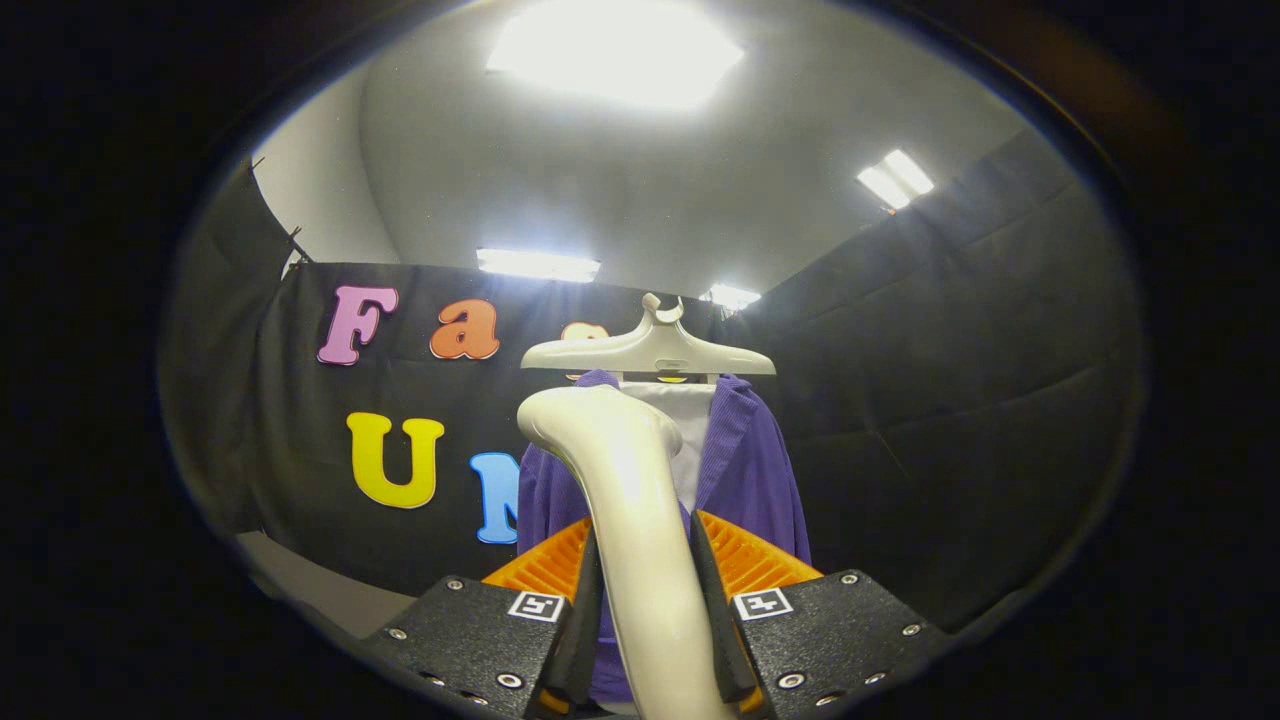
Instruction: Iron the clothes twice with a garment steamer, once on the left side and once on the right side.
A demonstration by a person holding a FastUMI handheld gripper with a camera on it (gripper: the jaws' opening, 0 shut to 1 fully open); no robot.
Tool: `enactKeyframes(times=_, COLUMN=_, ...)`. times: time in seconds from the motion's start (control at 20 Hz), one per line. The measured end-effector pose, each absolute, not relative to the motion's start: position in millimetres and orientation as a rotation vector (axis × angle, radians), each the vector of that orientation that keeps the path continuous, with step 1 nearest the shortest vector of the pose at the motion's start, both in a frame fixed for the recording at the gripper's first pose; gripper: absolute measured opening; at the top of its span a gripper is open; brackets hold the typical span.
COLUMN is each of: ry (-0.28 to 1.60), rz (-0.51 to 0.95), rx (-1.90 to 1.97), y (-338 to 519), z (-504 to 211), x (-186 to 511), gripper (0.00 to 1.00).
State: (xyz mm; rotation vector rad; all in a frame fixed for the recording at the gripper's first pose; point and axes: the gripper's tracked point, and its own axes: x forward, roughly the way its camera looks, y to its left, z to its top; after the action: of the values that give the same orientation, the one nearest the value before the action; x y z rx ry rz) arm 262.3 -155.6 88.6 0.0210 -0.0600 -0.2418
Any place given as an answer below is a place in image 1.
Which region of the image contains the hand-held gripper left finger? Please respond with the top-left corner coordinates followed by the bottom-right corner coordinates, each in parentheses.
top-left (360, 515), bottom-right (607, 720)

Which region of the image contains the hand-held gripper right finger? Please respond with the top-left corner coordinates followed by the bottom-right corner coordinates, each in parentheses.
top-left (689, 509), bottom-right (952, 720)

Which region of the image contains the white garment steamer head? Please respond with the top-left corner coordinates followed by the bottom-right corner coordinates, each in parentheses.
top-left (516, 385), bottom-right (742, 720)

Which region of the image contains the purple corduroy jacket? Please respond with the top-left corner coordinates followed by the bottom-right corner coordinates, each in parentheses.
top-left (516, 370), bottom-right (813, 707)

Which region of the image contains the white clothes hanger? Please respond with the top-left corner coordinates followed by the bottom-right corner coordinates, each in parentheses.
top-left (520, 292), bottom-right (779, 381)

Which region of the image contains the white mannequin torso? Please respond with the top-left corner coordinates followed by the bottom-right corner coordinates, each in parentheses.
top-left (618, 379), bottom-right (718, 513)

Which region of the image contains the grey cabinet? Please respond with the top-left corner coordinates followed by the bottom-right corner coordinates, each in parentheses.
top-left (233, 528), bottom-right (418, 643)

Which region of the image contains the small ceiling light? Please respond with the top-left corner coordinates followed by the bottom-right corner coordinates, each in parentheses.
top-left (699, 283), bottom-right (764, 312)

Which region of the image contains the long ceiling light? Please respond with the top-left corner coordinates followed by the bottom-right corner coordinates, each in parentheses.
top-left (475, 247), bottom-right (604, 285)

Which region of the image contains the double panel ceiling light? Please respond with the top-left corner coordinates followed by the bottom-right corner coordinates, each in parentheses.
top-left (855, 148), bottom-right (937, 212)

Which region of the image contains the large square ceiling light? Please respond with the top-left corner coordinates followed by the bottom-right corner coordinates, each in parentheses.
top-left (484, 0), bottom-right (747, 112)

